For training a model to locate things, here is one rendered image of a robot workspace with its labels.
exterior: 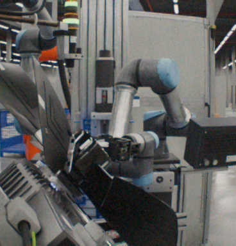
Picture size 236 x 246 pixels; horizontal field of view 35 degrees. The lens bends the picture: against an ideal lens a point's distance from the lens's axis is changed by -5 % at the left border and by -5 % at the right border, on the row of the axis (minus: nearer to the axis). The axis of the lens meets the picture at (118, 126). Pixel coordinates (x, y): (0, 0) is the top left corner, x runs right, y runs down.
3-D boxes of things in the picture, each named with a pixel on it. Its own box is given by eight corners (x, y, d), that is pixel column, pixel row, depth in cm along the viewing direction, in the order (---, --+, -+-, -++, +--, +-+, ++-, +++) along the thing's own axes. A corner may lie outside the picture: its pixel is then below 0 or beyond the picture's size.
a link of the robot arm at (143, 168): (128, 180, 150) (128, 152, 149) (156, 182, 146) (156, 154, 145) (120, 184, 143) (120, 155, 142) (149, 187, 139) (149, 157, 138)
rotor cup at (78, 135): (52, 173, 88) (94, 135, 90) (34, 150, 100) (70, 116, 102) (86, 209, 96) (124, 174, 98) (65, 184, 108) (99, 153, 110)
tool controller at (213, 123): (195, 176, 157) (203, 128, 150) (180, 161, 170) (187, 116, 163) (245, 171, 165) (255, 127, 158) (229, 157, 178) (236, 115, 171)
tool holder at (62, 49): (65, 57, 99) (65, 20, 98) (46, 59, 103) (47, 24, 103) (88, 59, 106) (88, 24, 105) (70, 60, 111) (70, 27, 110)
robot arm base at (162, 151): (138, 154, 203) (138, 134, 202) (167, 154, 204) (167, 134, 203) (140, 159, 188) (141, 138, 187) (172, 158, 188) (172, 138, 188)
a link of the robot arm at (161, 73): (171, 120, 199) (139, 52, 155) (199, 120, 193) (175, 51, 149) (167, 141, 194) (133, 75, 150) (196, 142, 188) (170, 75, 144)
